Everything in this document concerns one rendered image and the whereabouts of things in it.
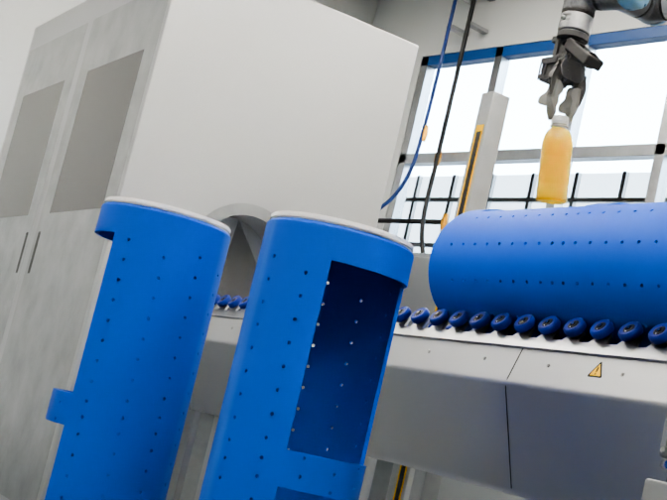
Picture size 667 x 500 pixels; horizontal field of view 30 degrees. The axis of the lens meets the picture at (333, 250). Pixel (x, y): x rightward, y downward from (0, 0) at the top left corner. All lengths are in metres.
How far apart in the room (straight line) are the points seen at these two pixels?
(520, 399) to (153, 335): 0.74
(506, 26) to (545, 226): 4.72
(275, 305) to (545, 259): 0.56
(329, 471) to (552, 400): 0.45
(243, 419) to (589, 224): 0.75
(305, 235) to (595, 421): 0.61
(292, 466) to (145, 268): 0.60
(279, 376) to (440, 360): 0.57
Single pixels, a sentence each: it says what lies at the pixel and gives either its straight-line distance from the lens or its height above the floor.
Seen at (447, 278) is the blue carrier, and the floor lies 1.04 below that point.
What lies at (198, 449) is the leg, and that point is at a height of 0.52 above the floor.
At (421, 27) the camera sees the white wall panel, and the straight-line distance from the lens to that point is 7.75.
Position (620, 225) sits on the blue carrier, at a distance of 2.35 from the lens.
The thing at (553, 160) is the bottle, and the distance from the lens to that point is 2.80.
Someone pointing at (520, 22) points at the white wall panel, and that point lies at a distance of 7.12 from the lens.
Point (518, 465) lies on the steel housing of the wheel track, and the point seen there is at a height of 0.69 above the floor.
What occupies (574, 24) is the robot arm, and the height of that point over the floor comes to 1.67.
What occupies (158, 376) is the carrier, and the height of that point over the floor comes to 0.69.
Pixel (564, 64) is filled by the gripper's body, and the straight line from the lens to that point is 2.87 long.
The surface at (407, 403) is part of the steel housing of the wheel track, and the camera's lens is 2.76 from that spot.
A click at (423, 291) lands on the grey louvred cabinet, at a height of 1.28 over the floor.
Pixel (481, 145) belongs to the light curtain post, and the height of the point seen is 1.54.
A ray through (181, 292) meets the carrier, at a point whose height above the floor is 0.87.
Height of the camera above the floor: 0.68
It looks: 8 degrees up
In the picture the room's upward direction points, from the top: 13 degrees clockwise
